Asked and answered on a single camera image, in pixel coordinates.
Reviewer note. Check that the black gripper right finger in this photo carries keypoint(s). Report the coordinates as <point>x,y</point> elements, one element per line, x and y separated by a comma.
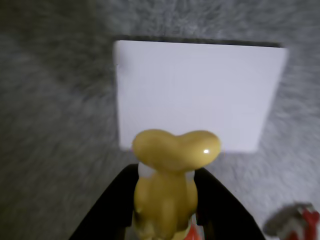
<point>222,215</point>

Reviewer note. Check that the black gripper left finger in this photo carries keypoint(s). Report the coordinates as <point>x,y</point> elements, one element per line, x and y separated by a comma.
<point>112,207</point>

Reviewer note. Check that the orange shrimp sushi toy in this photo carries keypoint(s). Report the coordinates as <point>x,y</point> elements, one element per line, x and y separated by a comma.
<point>193,233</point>

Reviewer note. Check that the yellow egg sushi toy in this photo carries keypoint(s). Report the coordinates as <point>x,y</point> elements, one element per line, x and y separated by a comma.
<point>165,190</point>

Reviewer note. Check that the red tuna sushi toy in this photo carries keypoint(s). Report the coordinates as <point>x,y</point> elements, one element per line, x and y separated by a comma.
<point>300,222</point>

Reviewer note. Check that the white rectangular card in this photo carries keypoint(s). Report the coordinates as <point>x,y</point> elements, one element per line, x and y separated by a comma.
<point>195,95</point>

